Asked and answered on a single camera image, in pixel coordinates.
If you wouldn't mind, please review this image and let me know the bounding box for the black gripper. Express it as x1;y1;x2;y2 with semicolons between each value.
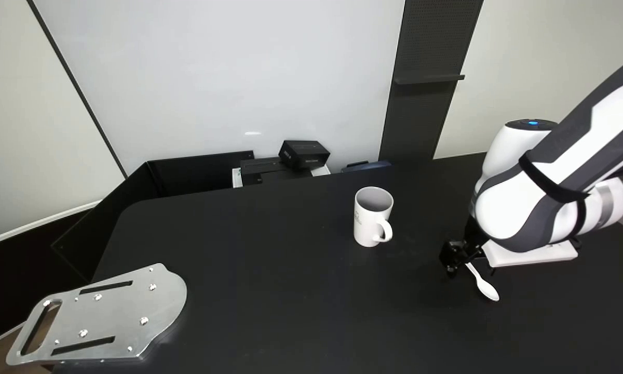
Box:
441;237;483;279

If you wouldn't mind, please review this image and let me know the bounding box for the white plastic spoon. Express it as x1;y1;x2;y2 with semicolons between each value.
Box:
463;259;503;305

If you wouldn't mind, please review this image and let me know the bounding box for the white ceramic mug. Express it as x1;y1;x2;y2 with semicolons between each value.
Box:
352;184;396;248

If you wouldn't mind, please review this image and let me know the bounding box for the dark blue flat object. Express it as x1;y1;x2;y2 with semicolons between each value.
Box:
340;157;394;173

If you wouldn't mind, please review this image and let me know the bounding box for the black box device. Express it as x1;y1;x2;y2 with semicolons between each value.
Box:
278;137;332;173

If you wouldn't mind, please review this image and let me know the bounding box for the black flat box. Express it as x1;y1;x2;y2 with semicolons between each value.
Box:
238;156;286;188

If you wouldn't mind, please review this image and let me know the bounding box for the large whiteboard panel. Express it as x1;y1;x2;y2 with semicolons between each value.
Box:
28;0;408;176

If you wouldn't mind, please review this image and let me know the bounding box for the silver metal mounting plate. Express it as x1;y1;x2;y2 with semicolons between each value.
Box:
4;262;190;368

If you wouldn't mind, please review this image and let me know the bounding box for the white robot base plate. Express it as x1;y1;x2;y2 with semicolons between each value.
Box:
480;237;581;270

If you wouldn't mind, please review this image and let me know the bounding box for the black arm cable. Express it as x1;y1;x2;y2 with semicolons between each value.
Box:
517;149;594;240

